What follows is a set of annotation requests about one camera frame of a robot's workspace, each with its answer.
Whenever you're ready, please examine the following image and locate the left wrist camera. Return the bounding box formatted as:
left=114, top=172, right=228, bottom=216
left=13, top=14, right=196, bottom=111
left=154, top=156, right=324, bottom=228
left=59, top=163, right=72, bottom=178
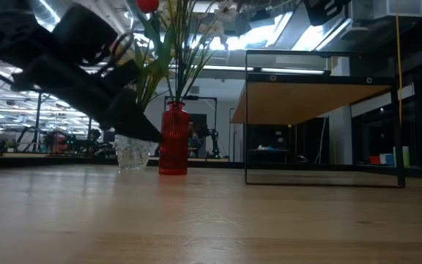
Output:
left=51, top=2, right=120, bottom=65

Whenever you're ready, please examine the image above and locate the black work desk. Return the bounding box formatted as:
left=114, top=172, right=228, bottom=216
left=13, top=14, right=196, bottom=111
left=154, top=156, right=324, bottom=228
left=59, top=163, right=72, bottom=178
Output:
left=246, top=147, right=293, bottom=164

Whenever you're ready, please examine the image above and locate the robot workstation with green lights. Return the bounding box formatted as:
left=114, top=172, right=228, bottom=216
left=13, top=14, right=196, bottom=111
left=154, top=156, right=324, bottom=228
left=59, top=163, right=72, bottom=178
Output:
left=12, top=124, right=115, bottom=157

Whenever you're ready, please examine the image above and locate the yellow extension cable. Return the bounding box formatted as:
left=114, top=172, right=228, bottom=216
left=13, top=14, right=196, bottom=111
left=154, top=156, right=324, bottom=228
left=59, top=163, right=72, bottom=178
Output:
left=395, top=0, right=403, bottom=125

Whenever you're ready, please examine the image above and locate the wooden shelf black frame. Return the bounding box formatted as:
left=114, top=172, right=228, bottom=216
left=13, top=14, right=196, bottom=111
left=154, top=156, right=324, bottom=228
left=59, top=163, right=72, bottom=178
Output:
left=231, top=49, right=407, bottom=188

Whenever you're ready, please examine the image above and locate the clear glass vase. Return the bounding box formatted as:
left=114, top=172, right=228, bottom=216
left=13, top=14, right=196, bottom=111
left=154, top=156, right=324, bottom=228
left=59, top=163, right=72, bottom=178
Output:
left=114, top=133, right=152, bottom=172

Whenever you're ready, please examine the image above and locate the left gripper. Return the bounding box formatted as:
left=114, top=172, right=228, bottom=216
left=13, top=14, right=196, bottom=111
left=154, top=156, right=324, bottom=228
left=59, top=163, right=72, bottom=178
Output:
left=11, top=58, right=163, bottom=143

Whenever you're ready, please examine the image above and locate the red ribbed glass vase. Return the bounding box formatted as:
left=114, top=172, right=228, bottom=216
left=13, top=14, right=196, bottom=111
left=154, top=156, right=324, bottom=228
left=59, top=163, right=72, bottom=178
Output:
left=158, top=101, right=191, bottom=176

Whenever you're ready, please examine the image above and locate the person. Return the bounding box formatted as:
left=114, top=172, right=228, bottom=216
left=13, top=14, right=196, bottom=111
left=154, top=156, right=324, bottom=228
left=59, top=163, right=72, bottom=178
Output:
left=186, top=120, right=201, bottom=158

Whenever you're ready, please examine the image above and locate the black camera cable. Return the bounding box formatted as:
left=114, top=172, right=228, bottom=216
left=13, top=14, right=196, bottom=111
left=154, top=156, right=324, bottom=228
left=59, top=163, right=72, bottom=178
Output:
left=78, top=32, right=136, bottom=69

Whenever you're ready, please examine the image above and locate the white artificial flower spray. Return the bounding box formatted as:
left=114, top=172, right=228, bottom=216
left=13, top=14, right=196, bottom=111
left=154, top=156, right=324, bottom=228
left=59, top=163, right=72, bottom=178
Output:
left=159, top=0, right=238, bottom=104

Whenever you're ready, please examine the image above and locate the red artificial tulip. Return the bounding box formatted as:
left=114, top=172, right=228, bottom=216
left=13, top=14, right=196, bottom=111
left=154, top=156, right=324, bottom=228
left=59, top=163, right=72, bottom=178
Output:
left=136, top=0, right=177, bottom=106

